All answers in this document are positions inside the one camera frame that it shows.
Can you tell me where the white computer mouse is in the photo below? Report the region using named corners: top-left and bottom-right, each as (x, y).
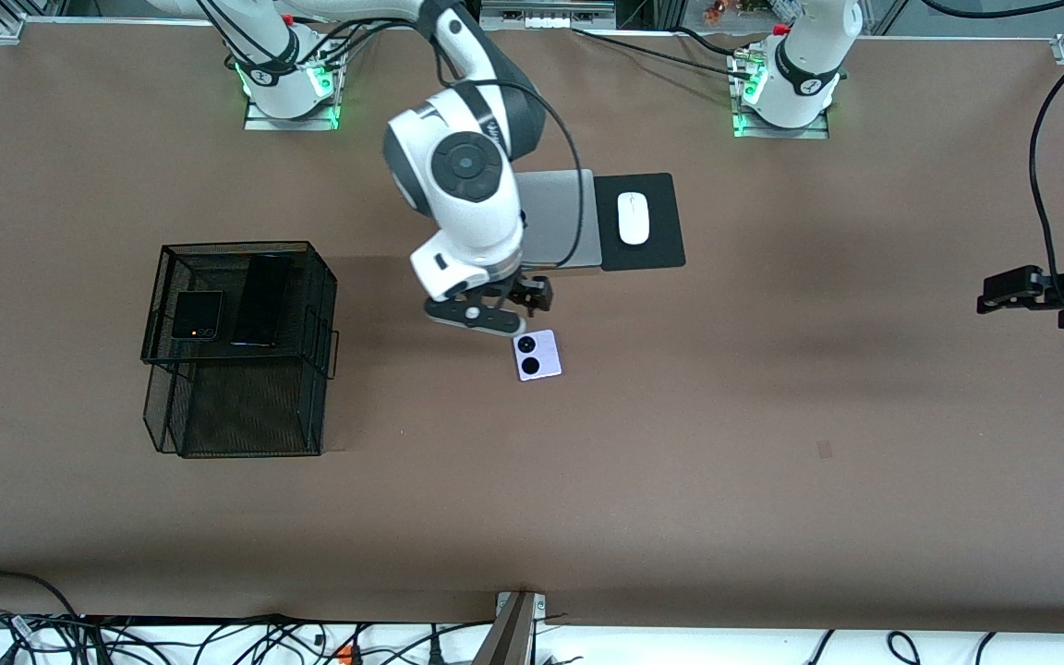
top-left (617, 191), bottom-right (651, 246)

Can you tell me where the lavender flip phone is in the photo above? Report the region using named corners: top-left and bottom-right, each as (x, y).
top-left (513, 330), bottom-right (562, 381)

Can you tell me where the long black smartphone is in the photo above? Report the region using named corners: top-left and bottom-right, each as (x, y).
top-left (232, 254), bottom-right (293, 347)

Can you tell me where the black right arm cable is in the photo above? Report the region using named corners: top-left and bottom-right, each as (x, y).
top-left (195, 0), bottom-right (584, 269)

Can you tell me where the silver laptop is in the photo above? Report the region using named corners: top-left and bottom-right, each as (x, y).
top-left (515, 169), bottom-right (603, 276)

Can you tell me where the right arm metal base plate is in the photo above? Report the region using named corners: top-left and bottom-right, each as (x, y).
top-left (244, 55), bottom-right (341, 132)

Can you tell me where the black mouse pad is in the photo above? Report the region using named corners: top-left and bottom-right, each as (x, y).
top-left (594, 173), bottom-right (686, 272)

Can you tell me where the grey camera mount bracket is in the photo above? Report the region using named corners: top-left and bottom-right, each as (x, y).
top-left (475, 591), bottom-right (548, 665)

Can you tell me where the black table cable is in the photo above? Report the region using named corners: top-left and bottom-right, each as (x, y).
top-left (572, 26), bottom-right (764, 82)

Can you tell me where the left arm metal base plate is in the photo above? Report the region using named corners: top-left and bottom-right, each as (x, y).
top-left (731, 51), bottom-right (830, 139)

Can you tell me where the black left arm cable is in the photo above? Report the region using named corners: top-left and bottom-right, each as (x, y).
top-left (920, 0), bottom-right (1064, 306)

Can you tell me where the small black flip phone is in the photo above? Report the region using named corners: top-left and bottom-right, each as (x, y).
top-left (170, 291), bottom-right (224, 341)

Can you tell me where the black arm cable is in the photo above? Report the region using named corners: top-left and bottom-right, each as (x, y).
top-left (920, 0), bottom-right (1064, 306)
top-left (195, 0), bottom-right (584, 269)

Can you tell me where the grey power strip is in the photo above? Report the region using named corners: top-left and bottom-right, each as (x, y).
top-left (481, 0), bottom-right (616, 29)

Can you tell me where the black wire mesh organizer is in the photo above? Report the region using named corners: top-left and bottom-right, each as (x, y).
top-left (140, 241), bottom-right (341, 459)

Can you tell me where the black looped cable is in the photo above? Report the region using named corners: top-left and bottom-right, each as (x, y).
top-left (0, 571), bottom-right (80, 622)

